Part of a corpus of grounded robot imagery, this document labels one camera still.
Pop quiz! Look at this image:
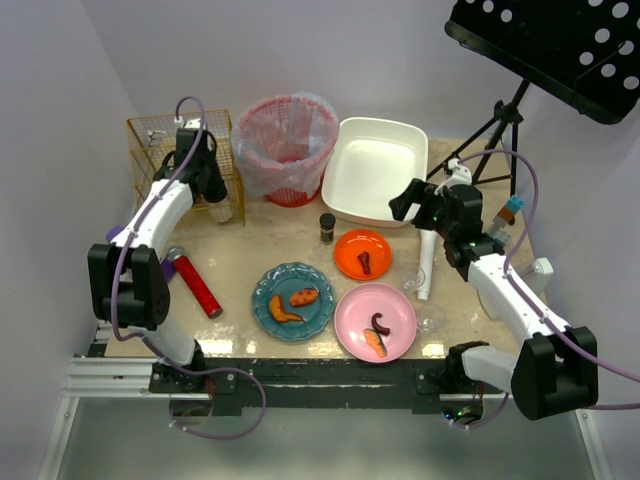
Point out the clear black-lidded shaker jar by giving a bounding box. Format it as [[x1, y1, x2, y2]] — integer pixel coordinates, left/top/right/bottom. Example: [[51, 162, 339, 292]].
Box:
[[211, 194, 235, 224]]

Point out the dark spice jar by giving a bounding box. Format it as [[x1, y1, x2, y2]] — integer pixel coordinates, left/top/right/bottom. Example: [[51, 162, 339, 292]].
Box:
[[319, 213, 336, 244]]

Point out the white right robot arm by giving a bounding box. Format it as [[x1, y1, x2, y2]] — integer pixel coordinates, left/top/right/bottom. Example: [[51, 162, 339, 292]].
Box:
[[389, 179, 599, 420]]

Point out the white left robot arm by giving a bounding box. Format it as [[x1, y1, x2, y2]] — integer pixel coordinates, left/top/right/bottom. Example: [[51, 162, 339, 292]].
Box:
[[87, 120, 228, 376]]

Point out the white microphone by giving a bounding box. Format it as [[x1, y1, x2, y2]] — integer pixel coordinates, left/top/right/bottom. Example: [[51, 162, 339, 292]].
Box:
[[417, 230, 437, 301]]

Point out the toy block stack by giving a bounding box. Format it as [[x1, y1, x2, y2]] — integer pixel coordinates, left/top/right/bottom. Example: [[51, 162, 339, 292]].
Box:
[[487, 195, 524, 247]]

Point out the white rectangular basin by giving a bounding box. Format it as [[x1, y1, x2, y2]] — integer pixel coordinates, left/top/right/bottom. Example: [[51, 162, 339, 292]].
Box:
[[321, 117, 429, 228]]

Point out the orange plate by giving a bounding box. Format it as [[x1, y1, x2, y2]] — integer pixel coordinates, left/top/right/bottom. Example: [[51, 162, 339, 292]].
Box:
[[333, 229, 392, 281]]

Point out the dark red meat piece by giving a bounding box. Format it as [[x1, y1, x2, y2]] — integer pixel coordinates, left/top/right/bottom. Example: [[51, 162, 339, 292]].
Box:
[[358, 251, 371, 275]]

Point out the clear glass cup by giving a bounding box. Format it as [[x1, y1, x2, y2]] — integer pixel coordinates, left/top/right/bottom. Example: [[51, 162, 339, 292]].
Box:
[[400, 266, 426, 292]]

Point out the clear plastic bin liner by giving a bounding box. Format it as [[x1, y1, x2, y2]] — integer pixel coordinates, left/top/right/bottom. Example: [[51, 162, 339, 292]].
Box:
[[231, 90, 341, 199]]

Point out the red mesh waste basket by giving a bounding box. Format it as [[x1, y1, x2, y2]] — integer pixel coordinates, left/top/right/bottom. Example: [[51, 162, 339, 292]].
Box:
[[235, 95, 340, 207]]

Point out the pink plate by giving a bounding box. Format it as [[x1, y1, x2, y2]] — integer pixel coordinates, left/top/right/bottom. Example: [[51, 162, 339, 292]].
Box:
[[334, 283, 417, 363]]

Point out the orange fried food piece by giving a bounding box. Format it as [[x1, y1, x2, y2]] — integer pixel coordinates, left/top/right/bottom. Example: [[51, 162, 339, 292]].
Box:
[[289, 288, 319, 307]]

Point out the red glitter microphone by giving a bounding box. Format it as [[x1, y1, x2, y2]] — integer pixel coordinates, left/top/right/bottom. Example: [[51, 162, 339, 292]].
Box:
[[167, 245, 223, 319]]

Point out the salmon slice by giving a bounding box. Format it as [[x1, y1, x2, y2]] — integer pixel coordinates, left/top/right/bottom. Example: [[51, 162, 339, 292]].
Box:
[[363, 328, 387, 358]]

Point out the teal ornate plate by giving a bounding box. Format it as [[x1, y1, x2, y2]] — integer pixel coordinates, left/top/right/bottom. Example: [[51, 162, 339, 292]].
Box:
[[251, 262, 336, 342]]

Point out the fried chicken wing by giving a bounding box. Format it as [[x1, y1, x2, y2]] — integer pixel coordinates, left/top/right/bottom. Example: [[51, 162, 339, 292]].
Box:
[[269, 294, 304, 323]]

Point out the black music stand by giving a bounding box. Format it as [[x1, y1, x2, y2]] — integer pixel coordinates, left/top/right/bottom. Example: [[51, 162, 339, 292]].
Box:
[[427, 0, 640, 201]]

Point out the gold wire rack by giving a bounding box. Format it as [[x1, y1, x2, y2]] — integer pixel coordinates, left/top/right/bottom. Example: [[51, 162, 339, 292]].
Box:
[[126, 109, 245, 223]]

